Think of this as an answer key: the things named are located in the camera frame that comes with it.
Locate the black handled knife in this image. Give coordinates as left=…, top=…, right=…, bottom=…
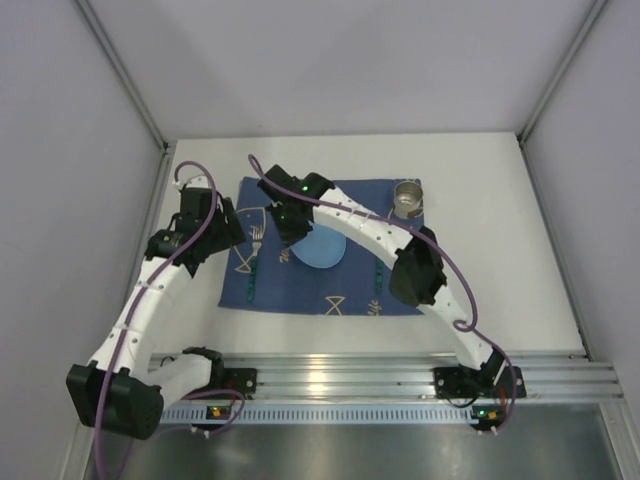
left=247, top=226, right=264, bottom=302

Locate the frame post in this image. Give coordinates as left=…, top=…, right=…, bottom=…
left=516, top=0, right=611, bottom=148
left=72, top=0, right=168, bottom=151

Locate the perforated cable duct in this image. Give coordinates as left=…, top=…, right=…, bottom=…
left=161, top=404, right=501, bottom=425

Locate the aluminium rail beam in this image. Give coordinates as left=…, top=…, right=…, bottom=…
left=224, top=354, right=623, bottom=404

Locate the spoon with blue handle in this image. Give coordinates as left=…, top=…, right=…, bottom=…
left=375, top=259, right=386, bottom=295

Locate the blue plastic plate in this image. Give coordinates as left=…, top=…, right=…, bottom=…
left=290, top=224, right=347, bottom=269

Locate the beige cup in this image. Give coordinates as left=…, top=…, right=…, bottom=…
left=393, top=180, right=423, bottom=219

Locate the right frame post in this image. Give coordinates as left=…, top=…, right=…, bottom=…
left=516, top=0, right=611, bottom=148

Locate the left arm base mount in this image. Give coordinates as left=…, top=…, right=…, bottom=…
left=184, top=367, right=258, bottom=400

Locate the blue cloth placemat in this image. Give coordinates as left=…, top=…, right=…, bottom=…
left=219, top=177, right=419, bottom=316

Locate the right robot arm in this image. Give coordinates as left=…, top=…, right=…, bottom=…
left=249, top=155, right=509, bottom=389

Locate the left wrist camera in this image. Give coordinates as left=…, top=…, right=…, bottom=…
left=173, top=175, right=211, bottom=191

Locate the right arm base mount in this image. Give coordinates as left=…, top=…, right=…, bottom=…
left=432, top=360, right=527, bottom=400

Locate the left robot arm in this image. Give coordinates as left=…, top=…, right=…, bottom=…
left=66, top=176, right=246, bottom=440

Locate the left frame post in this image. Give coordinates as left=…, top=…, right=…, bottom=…
left=72, top=0, right=168, bottom=151

